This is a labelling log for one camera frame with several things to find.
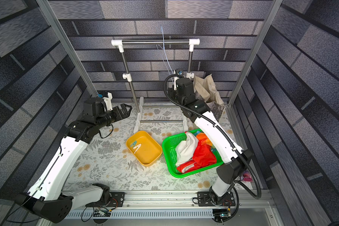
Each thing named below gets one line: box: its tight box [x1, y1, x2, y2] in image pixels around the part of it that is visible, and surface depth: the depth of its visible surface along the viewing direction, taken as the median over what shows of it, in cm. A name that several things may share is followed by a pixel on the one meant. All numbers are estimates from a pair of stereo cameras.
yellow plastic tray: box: [126, 130, 163, 167], surface depth 94 cm
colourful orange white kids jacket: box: [175, 130, 217, 174], surface depth 83 cm
